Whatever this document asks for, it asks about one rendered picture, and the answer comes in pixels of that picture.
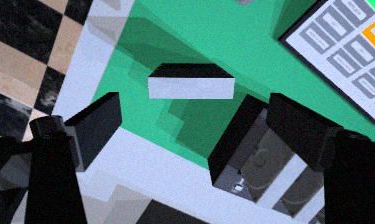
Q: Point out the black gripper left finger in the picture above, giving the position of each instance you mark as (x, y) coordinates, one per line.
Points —
(44, 166)

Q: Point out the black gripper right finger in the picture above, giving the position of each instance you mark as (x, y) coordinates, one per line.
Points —
(346, 157)

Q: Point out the status display screen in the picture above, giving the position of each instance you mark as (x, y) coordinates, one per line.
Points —
(336, 40)

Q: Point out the grey hard drive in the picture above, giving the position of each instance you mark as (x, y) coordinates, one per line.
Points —
(244, 2)
(321, 216)
(305, 197)
(270, 170)
(190, 81)

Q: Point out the green flat mat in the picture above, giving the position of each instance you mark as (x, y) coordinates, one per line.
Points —
(242, 40)

